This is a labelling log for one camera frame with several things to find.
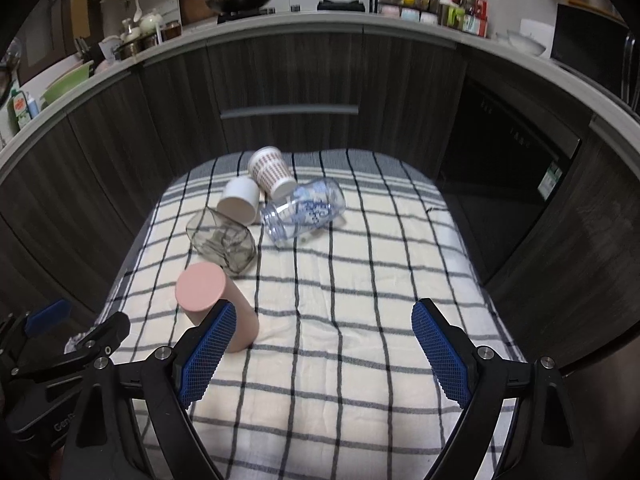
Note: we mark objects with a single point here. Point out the green packet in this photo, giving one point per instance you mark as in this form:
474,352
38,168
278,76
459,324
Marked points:
452,16

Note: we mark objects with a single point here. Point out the steel pot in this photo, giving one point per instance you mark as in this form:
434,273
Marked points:
129,50

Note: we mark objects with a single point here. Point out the white cup with red pattern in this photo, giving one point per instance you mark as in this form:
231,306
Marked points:
267,165

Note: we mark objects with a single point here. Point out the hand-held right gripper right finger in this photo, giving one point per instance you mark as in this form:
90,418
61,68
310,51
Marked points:
440,350

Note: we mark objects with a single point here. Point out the pink cup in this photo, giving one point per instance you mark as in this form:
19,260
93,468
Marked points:
200,287

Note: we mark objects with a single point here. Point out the copper pot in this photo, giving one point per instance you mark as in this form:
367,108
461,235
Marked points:
171,30

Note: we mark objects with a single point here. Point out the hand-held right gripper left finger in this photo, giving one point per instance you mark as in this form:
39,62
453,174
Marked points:
210,355

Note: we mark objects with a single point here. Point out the smoky grey glass cup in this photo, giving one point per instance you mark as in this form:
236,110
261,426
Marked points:
225,245

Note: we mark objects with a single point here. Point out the dark wood kitchen cabinet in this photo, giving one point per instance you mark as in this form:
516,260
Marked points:
175,110

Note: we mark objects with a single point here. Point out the clear glass cup blue print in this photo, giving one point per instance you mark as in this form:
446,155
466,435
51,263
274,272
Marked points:
305,210

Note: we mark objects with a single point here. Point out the checkered white cloth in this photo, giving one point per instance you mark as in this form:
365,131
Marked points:
350,310

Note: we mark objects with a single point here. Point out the green sticker label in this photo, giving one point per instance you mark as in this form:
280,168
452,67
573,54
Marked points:
550,180

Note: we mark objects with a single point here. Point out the plain white cup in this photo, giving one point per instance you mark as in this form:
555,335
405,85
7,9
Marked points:
240,196

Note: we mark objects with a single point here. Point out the black flat pan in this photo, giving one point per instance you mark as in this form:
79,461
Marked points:
340,4

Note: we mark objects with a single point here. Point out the green detergent bottle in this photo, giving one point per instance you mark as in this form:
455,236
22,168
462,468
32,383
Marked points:
20,110

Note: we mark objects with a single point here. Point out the white jug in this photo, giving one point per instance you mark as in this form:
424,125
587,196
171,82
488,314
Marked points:
109,50

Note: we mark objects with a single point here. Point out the black gas stove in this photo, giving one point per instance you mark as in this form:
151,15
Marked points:
247,12

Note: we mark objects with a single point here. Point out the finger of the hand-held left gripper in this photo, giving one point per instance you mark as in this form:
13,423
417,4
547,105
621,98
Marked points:
47,316
105,334

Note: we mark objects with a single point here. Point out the green bowl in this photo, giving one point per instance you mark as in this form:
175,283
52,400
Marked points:
67,82

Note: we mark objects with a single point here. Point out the sauce bottle with red label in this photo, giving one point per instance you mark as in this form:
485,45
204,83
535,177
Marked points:
479,10

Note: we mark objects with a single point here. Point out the black microwave oven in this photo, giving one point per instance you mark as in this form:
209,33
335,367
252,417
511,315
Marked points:
585,45

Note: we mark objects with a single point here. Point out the black dishwasher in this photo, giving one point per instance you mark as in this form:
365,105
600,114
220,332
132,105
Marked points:
500,160

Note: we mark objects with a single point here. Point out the white teapot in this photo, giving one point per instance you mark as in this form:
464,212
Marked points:
150,22

